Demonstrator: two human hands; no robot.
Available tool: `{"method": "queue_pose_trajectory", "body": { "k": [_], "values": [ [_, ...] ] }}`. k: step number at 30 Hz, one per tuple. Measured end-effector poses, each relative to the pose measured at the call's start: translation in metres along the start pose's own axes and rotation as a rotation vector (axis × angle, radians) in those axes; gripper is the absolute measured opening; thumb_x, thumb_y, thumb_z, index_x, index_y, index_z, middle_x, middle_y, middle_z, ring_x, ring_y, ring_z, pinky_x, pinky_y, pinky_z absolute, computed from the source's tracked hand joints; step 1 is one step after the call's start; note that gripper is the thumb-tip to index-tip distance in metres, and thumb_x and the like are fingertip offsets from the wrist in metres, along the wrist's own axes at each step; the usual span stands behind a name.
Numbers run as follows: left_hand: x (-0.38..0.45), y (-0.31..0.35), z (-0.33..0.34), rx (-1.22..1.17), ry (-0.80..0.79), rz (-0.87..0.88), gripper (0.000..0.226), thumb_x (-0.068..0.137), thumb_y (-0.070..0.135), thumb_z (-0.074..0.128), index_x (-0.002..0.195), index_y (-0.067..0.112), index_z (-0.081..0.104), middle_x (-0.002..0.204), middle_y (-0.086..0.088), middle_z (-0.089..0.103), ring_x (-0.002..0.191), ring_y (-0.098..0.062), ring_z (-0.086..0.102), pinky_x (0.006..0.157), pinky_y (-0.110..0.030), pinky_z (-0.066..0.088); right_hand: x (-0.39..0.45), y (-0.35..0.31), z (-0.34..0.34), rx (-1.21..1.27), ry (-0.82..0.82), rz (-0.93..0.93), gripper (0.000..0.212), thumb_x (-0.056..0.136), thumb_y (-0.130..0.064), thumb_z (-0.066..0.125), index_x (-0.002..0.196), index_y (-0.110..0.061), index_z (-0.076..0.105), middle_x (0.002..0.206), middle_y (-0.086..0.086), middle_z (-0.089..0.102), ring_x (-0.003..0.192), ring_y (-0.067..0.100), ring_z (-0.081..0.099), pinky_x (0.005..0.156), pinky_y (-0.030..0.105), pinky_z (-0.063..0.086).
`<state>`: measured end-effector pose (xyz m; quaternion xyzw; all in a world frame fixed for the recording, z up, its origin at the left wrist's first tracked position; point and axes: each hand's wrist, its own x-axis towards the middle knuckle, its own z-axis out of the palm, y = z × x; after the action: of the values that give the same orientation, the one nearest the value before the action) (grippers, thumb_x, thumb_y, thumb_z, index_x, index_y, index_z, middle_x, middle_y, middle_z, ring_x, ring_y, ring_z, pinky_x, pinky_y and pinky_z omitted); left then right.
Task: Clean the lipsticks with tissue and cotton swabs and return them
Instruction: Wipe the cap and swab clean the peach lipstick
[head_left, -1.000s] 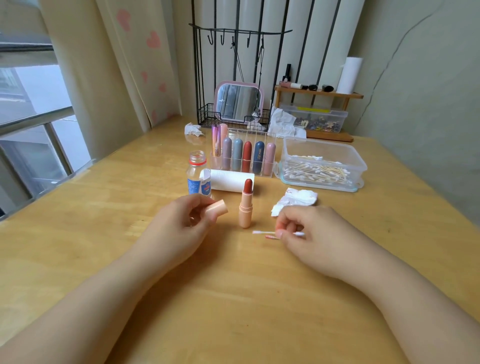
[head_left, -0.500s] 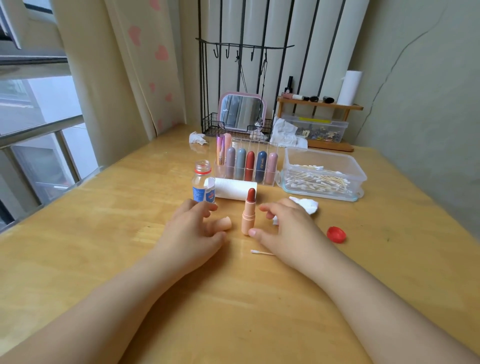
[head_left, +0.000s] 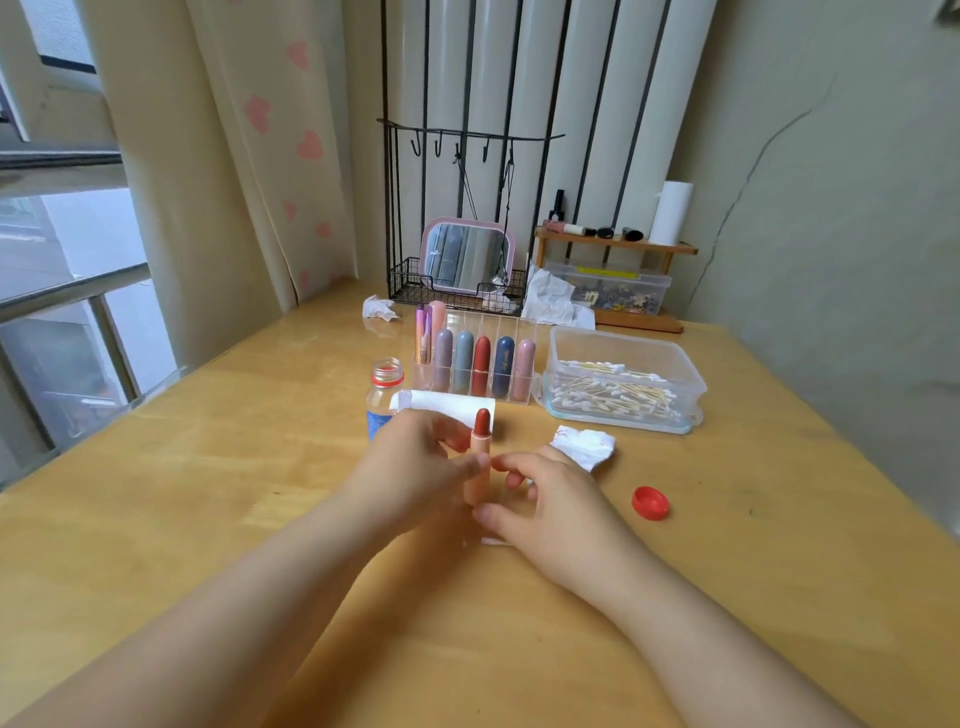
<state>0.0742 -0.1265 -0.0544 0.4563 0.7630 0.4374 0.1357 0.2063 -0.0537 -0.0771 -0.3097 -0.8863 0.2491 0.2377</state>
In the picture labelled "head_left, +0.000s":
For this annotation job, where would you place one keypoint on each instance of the person's left hand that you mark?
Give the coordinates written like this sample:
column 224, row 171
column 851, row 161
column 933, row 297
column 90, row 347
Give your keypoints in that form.
column 409, row 474

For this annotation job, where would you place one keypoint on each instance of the person's right hand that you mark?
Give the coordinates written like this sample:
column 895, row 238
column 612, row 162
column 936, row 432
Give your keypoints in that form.
column 556, row 513

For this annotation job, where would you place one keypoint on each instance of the person's right thumb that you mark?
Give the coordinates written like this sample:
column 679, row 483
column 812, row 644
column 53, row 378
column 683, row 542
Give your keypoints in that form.
column 496, row 517

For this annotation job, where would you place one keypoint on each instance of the person's left thumb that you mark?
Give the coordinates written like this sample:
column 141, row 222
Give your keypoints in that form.
column 469, row 468

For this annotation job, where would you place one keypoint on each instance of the person's left forearm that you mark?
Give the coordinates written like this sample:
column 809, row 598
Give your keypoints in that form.
column 196, row 619

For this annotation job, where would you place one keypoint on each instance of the person's right forearm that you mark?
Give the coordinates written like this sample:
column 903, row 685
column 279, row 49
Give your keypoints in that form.
column 721, row 654

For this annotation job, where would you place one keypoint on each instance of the white tissue under hand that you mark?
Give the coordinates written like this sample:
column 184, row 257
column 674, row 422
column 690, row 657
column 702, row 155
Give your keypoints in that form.
column 495, row 541

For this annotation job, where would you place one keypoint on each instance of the flat white tissue sheet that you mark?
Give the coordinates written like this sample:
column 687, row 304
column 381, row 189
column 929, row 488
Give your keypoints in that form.
column 441, row 408

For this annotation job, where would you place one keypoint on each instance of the red lipstick tube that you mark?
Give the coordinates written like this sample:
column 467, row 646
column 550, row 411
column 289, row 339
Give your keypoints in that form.
column 481, row 366

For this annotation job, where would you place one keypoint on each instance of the blue grey lipstick tube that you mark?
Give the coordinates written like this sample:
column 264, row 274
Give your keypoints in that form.
column 463, row 361

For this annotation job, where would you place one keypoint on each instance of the clear acrylic lipstick organizer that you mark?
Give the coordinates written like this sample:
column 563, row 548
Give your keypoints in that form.
column 475, row 361

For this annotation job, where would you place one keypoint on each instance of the navy blue lipstick tube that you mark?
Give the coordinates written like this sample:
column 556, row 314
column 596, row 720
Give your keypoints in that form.
column 503, row 366

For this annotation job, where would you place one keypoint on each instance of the mauve grey lipstick tube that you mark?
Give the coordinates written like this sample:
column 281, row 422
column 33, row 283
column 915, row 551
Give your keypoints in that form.
column 443, row 360

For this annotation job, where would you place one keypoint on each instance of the clear bottle with blue label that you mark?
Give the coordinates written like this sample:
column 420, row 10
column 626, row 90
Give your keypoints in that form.
column 384, row 396

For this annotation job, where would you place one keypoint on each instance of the pale pink lipstick tube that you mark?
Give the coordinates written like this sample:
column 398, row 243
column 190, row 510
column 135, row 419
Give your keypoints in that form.
column 523, row 369

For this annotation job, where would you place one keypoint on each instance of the purple lip gloss tube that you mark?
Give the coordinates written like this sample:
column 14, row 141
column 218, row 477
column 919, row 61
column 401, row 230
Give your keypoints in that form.
column 421, row 336

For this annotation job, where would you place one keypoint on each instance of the tall pink lip gloss tube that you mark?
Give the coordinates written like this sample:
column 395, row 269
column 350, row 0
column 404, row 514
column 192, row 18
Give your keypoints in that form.
column 436, row 319

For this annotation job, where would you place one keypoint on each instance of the red bottle cap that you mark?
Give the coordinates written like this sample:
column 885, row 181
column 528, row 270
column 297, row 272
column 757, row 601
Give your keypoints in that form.
column 650, row 502

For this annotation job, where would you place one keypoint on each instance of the clear plastic box of cotton swabs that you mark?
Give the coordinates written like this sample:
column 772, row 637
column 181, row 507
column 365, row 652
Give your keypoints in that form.
column 622, row 379

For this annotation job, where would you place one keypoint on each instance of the small crumpled white tissue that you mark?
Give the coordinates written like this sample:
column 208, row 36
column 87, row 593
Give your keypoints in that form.
column 379, row 307

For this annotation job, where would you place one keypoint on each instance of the large crumpled white paper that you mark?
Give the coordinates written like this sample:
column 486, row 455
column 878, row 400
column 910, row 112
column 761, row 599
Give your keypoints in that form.
column 552, row 301

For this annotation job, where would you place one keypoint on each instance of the pink framed table mirror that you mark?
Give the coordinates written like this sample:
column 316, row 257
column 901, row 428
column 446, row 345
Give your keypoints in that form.
column 466, row 256

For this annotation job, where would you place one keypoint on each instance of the clear storage box with trinkets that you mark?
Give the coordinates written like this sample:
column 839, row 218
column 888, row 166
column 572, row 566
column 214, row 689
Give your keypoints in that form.
column 616, row 289

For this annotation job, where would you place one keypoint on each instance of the wooden shelf stand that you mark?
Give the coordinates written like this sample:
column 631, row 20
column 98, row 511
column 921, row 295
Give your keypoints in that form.
column 616, row 255

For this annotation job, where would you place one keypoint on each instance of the pink and black cosmetic tube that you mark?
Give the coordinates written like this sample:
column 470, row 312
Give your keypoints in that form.
column 567, row 228

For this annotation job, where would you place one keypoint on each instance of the black nail polish bottle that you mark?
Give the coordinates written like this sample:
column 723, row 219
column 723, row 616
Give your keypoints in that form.
column 557, row 205

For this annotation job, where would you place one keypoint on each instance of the white paper roll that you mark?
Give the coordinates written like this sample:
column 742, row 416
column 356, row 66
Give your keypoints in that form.
column 670, row 213

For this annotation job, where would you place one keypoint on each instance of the cream curtain with pink hearts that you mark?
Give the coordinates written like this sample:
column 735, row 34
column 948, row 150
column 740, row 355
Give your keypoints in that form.
column 262, row 150

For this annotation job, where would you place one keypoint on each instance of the window with metal railing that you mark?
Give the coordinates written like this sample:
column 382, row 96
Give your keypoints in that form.
column 60, row 247

